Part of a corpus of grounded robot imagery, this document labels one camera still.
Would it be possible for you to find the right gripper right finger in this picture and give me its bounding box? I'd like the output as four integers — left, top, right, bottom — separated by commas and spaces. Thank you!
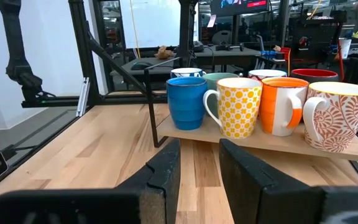
219, 139, 358, 224

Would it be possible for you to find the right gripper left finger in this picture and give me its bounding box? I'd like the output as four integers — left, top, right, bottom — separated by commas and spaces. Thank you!
0, 139, 181, 224

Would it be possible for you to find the yellow patterned mug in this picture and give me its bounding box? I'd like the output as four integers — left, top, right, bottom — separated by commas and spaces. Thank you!
202, 77, 263, 139

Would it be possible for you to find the orange and white mug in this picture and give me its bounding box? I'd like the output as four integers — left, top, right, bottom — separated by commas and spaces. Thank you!
259, 77, 310, 138

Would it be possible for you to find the plain blue mug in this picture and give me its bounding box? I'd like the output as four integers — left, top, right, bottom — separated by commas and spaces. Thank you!
165, 77, 209, 131

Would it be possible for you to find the green mug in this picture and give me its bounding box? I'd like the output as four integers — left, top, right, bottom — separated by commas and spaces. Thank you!
201, 72, 240, 119

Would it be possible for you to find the brown floral pattern mug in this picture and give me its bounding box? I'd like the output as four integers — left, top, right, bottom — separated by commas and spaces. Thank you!
302, 81, 358, 154

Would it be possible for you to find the red white diamond pattern mug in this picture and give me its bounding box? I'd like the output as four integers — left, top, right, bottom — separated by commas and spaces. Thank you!
247, 68, 288, 82

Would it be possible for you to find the blue white patterned mug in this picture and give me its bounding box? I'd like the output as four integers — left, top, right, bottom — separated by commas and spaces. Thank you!
170, 67, 207, 79

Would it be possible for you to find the grey desk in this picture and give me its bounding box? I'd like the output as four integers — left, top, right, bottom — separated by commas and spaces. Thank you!
194, 45, 262, 73
109, 58, 180, 82

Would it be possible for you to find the black computer mouse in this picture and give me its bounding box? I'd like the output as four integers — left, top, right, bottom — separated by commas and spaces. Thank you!
130, 60, 154, 71

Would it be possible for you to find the red plastic object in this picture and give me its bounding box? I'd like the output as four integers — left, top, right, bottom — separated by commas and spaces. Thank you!
280, 46, 292, 75

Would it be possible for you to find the black clamp tool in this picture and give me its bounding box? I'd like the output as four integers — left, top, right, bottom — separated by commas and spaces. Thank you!
214, 42, 245, 52

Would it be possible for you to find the black background machine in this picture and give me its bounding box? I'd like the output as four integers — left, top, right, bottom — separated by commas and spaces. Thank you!
290, 9, 349, 65

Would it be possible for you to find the white paper tag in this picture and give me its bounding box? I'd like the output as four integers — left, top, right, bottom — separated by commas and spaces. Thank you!
206, 14, 217, 29

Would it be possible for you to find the computer monitor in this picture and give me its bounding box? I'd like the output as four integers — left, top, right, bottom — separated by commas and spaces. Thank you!
209, 0, 269, 18

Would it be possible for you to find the black articulated stand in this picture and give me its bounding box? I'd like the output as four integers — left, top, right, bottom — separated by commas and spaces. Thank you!
0, 0, 57, 108

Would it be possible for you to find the wooden shelf black metal frame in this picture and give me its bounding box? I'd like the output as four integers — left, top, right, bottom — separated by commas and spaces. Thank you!
144, 57, 358, 181

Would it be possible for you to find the silver metal bracket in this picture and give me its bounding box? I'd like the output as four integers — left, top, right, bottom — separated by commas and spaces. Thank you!
75, 77, 91, 118

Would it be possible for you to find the black metal rig frame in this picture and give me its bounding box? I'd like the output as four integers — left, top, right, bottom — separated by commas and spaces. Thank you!
0, 0, 200, 197

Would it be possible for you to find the yellow cable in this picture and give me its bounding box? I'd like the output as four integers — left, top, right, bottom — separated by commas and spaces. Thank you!
129, 0, 141, 59

